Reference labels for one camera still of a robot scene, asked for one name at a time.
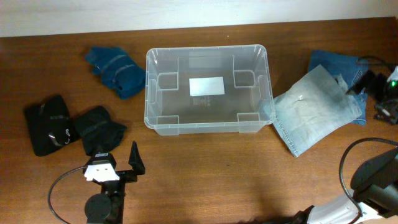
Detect dark blue jeans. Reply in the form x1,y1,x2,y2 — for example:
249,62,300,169
308,50,368,127

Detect black garment with white print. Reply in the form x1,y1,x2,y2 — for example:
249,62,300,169
24,95,80,157

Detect light blue jeans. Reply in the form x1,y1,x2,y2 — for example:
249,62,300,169
273,65,362,157

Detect teal blue garment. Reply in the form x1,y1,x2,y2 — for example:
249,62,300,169
85,47,146,100

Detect clear plastic storage container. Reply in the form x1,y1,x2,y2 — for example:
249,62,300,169
144,44,275,136

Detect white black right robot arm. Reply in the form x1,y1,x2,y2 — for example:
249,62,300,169
289,68,397,224

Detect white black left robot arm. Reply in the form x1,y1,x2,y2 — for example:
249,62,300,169
83,141,146,224

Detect white label in container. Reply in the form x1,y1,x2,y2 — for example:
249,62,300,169
189,77,225,96

